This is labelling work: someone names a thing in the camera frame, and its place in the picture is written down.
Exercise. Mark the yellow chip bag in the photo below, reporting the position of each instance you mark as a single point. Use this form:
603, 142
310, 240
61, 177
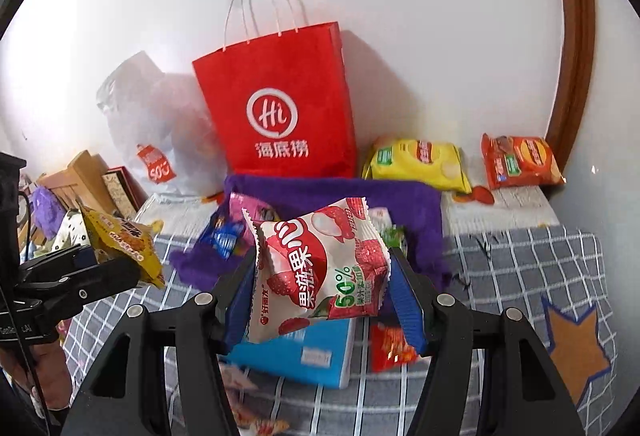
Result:
415, 163

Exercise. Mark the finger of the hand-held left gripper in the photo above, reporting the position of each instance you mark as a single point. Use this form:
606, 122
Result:
90, 286
60, 263

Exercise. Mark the white plastic shopping bag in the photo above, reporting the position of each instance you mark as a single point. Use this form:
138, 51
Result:
150, 116

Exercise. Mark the red paper bag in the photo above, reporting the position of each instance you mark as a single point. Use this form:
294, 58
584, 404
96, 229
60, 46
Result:
280, 116

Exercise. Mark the purple plush item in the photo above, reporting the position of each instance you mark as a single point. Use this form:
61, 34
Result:
45, 211

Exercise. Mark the white floral pillow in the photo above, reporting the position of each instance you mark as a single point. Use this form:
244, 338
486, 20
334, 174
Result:
67, 231

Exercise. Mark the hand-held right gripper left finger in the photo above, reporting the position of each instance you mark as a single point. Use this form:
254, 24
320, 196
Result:
240, 311

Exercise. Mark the person's left hand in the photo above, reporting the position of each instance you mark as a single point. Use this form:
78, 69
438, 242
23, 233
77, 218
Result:
45, 376

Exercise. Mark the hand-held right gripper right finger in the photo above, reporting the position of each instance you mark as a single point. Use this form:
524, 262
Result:
407, 311

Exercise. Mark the purple towel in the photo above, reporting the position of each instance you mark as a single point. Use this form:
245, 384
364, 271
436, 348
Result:
325, 195

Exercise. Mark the grey checked blanket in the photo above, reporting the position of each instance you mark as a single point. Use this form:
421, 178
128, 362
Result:
500, 266

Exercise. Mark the white red fruit candy packet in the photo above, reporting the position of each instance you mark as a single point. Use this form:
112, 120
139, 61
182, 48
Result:
310, 266

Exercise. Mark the orange chip bag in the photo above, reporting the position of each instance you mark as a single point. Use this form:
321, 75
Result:
520, 161

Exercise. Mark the brown wooden door frame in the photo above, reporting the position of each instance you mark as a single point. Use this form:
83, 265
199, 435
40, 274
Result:
572, 41

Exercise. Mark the blue box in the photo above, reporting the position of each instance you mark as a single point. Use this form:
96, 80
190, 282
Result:
300, 356

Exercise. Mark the small red snack packet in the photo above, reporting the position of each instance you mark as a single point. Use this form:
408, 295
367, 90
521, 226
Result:
390, 346

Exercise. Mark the pink bear snack packet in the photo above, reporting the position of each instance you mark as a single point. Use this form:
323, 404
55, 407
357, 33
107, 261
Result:
250, 208

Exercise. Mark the yellow snack packet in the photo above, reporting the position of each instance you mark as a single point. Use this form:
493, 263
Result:
125, 236

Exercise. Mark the wooden headboard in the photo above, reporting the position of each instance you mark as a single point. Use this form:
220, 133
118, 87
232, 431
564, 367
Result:
80, 176

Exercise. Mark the green snack packet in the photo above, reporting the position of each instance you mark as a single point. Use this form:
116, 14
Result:
395, 236

